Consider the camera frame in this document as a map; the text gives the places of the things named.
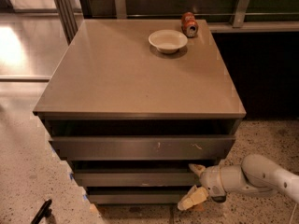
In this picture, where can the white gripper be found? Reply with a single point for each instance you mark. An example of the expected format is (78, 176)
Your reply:
(210, 179)

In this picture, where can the grey drawer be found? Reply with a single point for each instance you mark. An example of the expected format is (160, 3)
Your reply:
(138, 197)
(159, 148)
(136, 178)

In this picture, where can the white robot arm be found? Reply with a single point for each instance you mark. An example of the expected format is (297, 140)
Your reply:
(255, 176)

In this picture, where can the grey top drawer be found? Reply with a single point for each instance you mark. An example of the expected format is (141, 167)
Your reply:
(159, 148)

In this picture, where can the grey bottom drawer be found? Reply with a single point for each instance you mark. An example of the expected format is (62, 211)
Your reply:
(138, 197)

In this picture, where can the grey drawer cabinet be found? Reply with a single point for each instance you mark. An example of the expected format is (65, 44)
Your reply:
(112, 82)

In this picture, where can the white bowl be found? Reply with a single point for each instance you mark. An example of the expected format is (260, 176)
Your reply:
(168, 41)

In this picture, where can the orange soda can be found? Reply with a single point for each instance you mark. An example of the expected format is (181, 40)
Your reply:
(189, 25)

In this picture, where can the black object on floor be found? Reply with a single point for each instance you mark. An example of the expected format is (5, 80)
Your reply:
(44, 211)

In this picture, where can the metal shelf bracket right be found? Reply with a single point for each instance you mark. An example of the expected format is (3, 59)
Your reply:
(239, 14)

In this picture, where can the metal shelf bracket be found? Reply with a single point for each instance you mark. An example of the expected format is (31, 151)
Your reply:
(120, 6)
(239, 14)

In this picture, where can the metal shelf bracket left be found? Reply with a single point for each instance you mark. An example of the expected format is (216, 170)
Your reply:
(120, 6)

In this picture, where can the metal frame post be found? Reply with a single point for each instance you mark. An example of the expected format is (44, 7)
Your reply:
(67, 18)

